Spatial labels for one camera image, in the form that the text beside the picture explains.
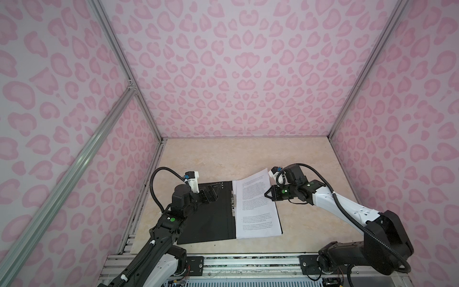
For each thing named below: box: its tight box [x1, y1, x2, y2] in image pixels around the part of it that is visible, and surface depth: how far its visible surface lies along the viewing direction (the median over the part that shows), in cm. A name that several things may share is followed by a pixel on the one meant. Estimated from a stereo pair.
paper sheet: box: [232, 168, 283, 240], surface depth 86 cm
